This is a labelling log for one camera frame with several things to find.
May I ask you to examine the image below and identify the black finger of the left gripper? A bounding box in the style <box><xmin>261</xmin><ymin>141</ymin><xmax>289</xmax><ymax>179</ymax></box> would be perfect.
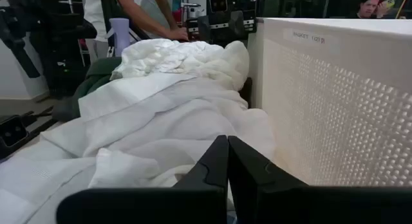
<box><xmin>229</xmin><ymin>10</ymin><xmax>245</xmax><ymax>39</ymax></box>
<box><xmin>197</xmin><ymin>15</ymin><xmax>212</xmax><ymax>42</ymax></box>

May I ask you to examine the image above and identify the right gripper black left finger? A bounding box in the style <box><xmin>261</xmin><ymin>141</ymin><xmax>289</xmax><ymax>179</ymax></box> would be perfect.
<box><xmin>56</xmin><ymin>135</ymin><xmax>229</xmax><ymax>224</ymax></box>

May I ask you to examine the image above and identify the person holding phone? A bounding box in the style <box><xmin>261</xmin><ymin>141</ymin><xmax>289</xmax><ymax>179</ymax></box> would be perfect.
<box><xmin>355</xmin><ymin>0</ymin><xmax>392</xmax><ymax>19</ymax></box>

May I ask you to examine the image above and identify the person's hand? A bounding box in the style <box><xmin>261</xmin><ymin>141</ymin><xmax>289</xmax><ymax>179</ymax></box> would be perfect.
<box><xmin>167</xmin><ymin>26</ymin><xmax>190</xmax><ymax>42</ymax></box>

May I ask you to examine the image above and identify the smooth white garment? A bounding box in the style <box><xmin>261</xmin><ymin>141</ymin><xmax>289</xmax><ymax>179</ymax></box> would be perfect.
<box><xmin>0</xmin><ymin>72</ymin><xmax>277</xmax><ymax>224</ymax></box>

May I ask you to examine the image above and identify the white perforated laundry basket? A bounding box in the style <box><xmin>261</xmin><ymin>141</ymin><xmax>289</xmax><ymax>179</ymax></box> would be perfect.
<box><xmin>247</xmin><ymin>17</ymin><xmax>412</xmax><ymax>188</ymax></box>

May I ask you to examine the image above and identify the yellow cable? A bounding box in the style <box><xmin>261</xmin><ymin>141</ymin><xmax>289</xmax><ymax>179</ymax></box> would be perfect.
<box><xmin>395</xmin><ymin>0</ymin><xmax>412</xmax><ymax>19</ymax></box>

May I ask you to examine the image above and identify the black office chair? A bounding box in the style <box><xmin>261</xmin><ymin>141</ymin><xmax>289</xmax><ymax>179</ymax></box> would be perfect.
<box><xmin>0</xmin><ymin>0</ymin><xmax>98</xmax><ymax>99</ymax></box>

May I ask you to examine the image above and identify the crinkled white garment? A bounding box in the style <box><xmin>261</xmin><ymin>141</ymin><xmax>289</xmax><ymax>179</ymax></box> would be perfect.
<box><xmin>109</xmin><ymin>38</ymin><xmax>250</xmax><ymax>91</ymax></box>

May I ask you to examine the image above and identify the lavender plastic bottle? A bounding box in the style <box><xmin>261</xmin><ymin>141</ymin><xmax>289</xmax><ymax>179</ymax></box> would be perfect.
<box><xmin>108</xmin><ymin>17</ymin><xmax>131</xmax><ymax>57</ymax></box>

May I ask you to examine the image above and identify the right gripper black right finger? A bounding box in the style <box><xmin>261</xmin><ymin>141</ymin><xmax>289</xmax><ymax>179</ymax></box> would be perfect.
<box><xmin>228</xmin><ymin>135</ymin><xmax>412</xmax><ymax>224</ymax></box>

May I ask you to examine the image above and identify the black camera box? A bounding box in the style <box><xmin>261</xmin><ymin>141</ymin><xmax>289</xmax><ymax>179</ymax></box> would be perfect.
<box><xmin>0</xmin><ymin>115</ymin><xmax>30</xmax><ymax>160</ymax></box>

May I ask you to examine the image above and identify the person's forearm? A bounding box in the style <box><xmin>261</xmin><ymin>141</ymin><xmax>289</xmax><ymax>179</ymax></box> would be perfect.
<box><xmin>117</xmin><ymin>0</ymin><xmax>176</xmax><ymax>38</ymax></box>

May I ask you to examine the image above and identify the black cable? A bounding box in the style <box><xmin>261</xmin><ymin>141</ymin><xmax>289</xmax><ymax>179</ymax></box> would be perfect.
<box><xmin>19</xmin><ymin>106</ymin><xmax>59</xmax><ymax>144</ymax></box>

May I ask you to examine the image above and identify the dark garment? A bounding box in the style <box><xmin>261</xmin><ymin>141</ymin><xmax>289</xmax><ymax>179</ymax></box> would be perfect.
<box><xmin>51</xmin><ymin>56</ymin><xmax>123</xmax><ymax>122</ymax></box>

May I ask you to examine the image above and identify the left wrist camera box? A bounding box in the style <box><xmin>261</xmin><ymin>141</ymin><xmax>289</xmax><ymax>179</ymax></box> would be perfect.
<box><xmin>205</xmin><ymin>0</ymin><xmax>233</xmax><ymax>14</ymax></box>

